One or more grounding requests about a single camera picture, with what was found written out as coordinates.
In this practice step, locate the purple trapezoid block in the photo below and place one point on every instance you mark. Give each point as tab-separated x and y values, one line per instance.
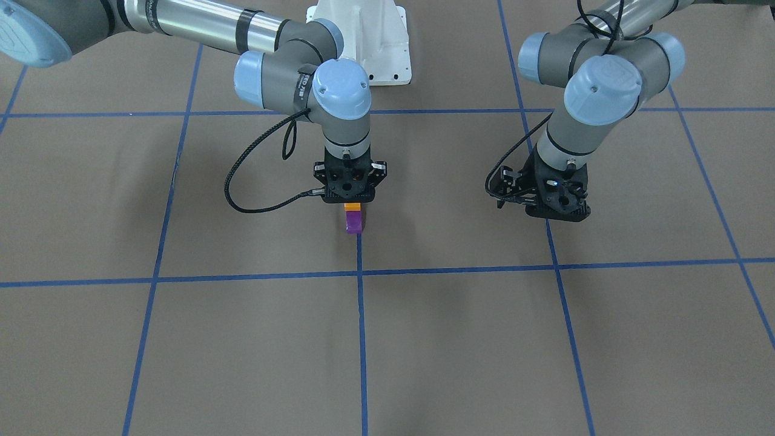
354	221

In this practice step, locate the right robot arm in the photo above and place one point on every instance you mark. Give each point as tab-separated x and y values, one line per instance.
118	59

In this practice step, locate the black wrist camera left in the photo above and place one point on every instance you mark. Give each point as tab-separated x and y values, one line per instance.
508	185

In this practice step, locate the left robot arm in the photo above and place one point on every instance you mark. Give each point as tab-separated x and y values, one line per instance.
609	64

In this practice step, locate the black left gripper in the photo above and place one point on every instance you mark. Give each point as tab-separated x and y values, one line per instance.
529	174

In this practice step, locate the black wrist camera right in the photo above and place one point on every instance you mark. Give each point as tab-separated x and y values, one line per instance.
377	174

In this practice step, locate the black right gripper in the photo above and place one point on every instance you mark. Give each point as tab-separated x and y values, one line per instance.
379	170

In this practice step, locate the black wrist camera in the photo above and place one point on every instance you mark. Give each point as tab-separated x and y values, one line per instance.
508	185
377	174

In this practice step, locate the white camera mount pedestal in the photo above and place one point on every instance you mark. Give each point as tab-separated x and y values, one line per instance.
376	36

